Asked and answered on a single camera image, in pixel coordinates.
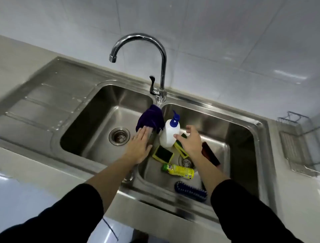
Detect blue scrub brush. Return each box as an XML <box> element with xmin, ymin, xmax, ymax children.
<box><xmin>174</xmin><ymin>181</ymin><xmax>208</xmax><ymax>203</ymax></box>

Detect person's right hand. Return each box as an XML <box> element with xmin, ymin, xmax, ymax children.
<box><xmin>173</xmin><ymin>125</ymin><xmax>203</xmax><ymax>163</ymax></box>

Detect round metal drain strainer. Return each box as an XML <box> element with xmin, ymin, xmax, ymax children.
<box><xmin>178</xmin><ymin>156</ymin><xmax>195</xmax><ymax>170</ymax></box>
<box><xmin>109</xmin><ymin>127</ymin><xmax>131</xmax><ymax>147</ymax></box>

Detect yellow detergent bottle green cap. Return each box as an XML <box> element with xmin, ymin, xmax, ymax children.
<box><xmin>161</xmin><ymin>163</ymin><xmax>195</xmax><ymax>180</ymax></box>

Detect person's black sleeve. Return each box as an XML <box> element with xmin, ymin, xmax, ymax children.
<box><xmin>211</xmin><ymin>179</ymin><xmax>304</xmax><ymax>243</ymax></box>
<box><xmin>0</xmin><ymin>183</ymin><xmax>104</xmax><ymax>243</ymax></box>

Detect white pump bottle blue cap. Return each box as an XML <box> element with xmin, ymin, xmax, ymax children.
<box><xmin>159</xmin><ymin>110</ymin><xmax>181</xmax><ymax>148</ymax></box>

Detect person's right forearm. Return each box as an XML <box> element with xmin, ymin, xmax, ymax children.
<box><xmin>190</xmin><ymin>155</ymin><xmax>230</xmax><ymax>198</ymax></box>

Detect purple cloth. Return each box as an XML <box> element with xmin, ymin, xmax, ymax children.
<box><xmin>136</xmin><ymin>104</ymin><xmax>165</xmax><ymax>135</ymax></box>

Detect stainless steel wire rack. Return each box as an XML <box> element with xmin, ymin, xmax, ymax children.
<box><xmin>278</xmin><ymin>111</ymin><xmax>320</xmax><ymax>178</ymax></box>

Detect red black scrubbing pad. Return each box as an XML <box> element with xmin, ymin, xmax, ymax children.
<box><xmin>201</xmin><ymin>142</ymin><xmax>221</xmax><ymax>168</ymax></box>

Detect person's black left sleeve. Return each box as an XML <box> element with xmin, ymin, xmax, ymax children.
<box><xmin>0</xmin><ymin>183</ymin><xmax>104</xmax><ymax>243</ymax></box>

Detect person's black right sleeve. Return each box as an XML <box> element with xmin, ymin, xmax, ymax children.
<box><xmin>211</xmin><ymin>179</ymin><xmax>304</xmax><ymax>243</ymax></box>

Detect person's left hand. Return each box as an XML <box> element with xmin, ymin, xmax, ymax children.
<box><xmin>124</xmin><ymin>126</ymin><xmax>153</xmax><ymax>165</ymax></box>

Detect stainless steel double sink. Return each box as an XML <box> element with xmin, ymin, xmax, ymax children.
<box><xmin>0</xmin><ymin>56</ymin><xmax>277</xmax><ymax>236</ymax></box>

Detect person's left forearm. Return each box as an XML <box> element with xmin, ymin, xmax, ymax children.
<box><xmin>84</xmin><ymin>154</ymin><xmax>140</xmax><ymax>216</ymax></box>

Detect chrome gooseneck faucet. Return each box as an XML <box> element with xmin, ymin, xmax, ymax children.
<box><xmin>109</xmin><ymin>33</ymin><xmax>167</xmax><ymax>103</ymax></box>

